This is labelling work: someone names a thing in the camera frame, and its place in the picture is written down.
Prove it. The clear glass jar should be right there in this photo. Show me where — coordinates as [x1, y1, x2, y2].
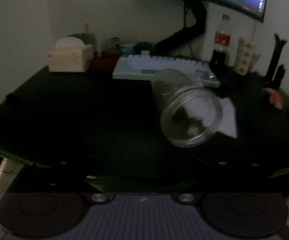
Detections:
[151, 68, 223, 148]

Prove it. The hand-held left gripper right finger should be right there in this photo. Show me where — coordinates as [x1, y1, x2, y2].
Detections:
[177, 153, 268, 203]

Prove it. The dark red box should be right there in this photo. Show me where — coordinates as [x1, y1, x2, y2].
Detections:
[91, 52, 120, 68]

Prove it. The wooden tissue box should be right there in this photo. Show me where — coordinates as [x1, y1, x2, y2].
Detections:
[47, 44, 94, 73]

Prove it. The black monitor stand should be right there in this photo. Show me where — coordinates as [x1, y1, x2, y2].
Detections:
[156, 0, 208, 55]

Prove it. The white tissue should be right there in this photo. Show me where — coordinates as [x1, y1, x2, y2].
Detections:
[55, 37, 85, 49]

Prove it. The teal bowl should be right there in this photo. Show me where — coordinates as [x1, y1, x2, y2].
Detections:
[118, 43, 135, 55]

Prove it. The dark round cup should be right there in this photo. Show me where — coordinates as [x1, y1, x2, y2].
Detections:
[135, 41, 152, 53]

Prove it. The white paper towel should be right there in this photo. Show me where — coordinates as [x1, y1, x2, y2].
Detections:
[212, 97, 239, 139]

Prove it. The cola bottle with red label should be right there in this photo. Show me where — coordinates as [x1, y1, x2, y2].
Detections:
[211, 14, 231, 68]

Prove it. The white computer keyboard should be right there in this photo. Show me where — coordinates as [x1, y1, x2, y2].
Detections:
[113, 54, 221, 88]

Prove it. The black upright stand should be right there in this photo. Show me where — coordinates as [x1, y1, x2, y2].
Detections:
[266, 33, 287, 85]

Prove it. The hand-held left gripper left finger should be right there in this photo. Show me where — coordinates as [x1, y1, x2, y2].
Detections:
[17, 153, 110, 203]

